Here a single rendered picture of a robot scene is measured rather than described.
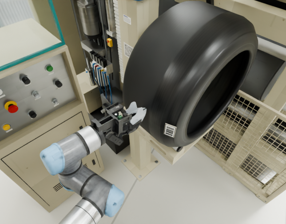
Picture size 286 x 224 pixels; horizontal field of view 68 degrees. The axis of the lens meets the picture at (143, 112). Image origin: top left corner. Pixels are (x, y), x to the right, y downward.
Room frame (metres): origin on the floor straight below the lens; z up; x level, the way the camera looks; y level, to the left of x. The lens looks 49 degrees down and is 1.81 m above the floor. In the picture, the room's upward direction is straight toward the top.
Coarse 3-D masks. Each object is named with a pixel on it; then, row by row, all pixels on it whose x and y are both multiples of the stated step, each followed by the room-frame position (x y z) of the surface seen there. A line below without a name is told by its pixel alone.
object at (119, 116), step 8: (112, 104) 0.45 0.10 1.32; (120, 104) 0.46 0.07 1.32; (112, 112) 0.42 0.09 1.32; (120, 112) 0.43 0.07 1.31; (96, 120) 0.38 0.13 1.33; (104, 120) 0.39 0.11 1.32; (112, 120) 0.39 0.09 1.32; (120, 120) 0.39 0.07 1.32; (128, 120) 0.41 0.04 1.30; (96, 128) 0.38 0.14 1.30; (104, 128) 0.37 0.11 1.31; (112, 128) 0.39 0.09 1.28; (120, 128) 0.38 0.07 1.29; (128, 128) 0.41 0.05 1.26; (104, 136) 0.36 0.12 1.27
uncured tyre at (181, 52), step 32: (160, 32) 0.66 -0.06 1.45; (192, 32) 0.62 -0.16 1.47; (224, 32) 0.61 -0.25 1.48; (128, 64) 0.64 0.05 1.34; (160, 64) 0.56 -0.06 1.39; (192, 64) 0.52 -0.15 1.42; (224, 64) 0.56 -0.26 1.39; (128, 96) 0.58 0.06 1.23; (160, 96) 0.49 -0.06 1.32; (192, 96) 0.47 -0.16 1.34; (224, 96) 0.79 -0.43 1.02; (160, 128) 0.45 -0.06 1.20; (192, 128) 0.66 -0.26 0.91
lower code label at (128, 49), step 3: (123, 42) 0.93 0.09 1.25; (126, 45) 0.91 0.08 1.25; (129, 45) 0.90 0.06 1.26; (126, 48) 0.92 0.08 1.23; (129, 48) 0.90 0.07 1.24; (132, 48) 0.88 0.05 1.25; (126, 51) 0.92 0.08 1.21; (129, 51) 0.90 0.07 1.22; (126, 54) 0.92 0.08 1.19; (129, 54) 0.90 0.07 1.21
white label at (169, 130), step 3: (165, 126) 0.44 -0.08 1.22; (168, 126) 0.44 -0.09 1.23; (171, 126) 0.43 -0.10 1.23; (174, 126) 0.43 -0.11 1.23; (165, 129) 0.44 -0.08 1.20; (168, 129) 0.44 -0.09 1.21; (171, 129) 0.43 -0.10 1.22; (174, 129) 0.43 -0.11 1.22; (165, 132) 0.44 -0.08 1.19; (168, 132) 0.44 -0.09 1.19; (171, 132) 0.43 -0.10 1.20; (174, 132) 0.43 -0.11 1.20; (168, 135) 0.43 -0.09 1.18; (171, 135) 0.43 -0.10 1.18; (174, 135) 0.43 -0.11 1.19
